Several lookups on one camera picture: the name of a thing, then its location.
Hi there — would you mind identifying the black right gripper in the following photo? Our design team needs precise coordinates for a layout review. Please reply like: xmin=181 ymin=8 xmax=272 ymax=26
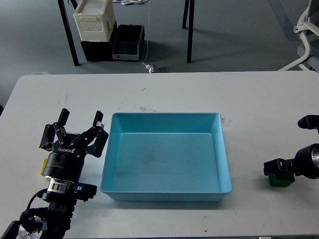
xmin=264 ymin=143 xmax=319 ymax=179

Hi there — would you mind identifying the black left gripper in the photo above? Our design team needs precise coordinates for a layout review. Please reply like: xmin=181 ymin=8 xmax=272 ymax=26
xmin=39 ymin=108 xmax=109 ymax=183

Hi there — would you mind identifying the green wooden block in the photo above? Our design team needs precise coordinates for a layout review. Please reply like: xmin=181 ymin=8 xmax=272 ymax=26
xmin=268 ymin=174 xmax=295 ymax=187

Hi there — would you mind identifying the yellow wooden block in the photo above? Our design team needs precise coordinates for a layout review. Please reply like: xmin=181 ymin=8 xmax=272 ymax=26
xmin=40 ymin=158 xmax=48 ymax=175

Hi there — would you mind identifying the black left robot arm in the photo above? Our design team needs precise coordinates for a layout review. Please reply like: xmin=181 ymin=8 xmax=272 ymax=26
xmin=2 ymin=109 xmax=109 ymax=239

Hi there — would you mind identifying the black storage box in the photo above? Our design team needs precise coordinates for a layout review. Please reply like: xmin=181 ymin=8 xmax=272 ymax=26
xmin=81 ymin=21 xmax=118 ymax=61

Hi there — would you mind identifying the teal plastic tray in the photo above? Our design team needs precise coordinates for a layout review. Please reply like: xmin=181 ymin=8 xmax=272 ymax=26
xmin=100 ymin=113 xmax=232 ymax=202

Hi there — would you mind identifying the white power adapter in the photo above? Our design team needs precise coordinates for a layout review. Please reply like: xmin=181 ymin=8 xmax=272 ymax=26
xmin=145 ymin=64 xmax=160 ymax=73

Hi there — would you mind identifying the dark open bin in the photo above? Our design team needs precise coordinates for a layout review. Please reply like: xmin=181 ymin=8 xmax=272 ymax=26
xmin=112 ymin=24 xmax=145 ymax=61

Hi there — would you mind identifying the cream plastic crate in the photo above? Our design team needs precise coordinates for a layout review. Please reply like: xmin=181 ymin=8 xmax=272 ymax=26
xmin=73 ymin=0 xmax=116 ymax=42

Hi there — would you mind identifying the black table leg left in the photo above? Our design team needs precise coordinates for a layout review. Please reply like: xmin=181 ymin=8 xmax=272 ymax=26
xmin=57 ymin=0 xmax=80 ymax=66

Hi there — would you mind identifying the black table leg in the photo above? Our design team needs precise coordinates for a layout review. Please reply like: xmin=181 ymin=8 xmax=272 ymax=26
xmin=182 ymin=0 xmax=195 ymax=63
xmin=57 ymin=0 xmax=80 ymax=66

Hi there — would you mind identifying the white office chair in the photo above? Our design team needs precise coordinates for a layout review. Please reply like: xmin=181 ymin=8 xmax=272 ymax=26
xmin=280 ymin=0 xmax=319 ymax=73

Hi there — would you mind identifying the black table leg right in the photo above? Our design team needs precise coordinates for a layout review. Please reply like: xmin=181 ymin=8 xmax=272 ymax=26
xmin=182 ymin=0 xmax=195 ymax=63

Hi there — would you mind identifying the thin white cable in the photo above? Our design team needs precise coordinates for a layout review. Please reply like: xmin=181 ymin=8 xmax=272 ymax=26
xmin=142 ymin=0 xmax=151 ymax=66

